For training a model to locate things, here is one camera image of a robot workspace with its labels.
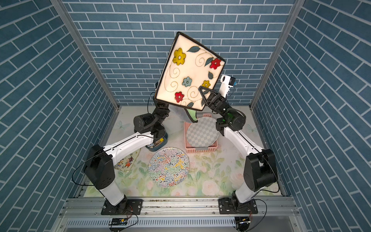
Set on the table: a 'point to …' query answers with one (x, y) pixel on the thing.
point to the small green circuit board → (119, 221)
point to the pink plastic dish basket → (190, 149)
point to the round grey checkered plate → (203, 133)
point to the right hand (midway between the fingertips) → (200, 95)
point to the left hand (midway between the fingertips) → (180, 94)
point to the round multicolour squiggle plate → (169, 167)
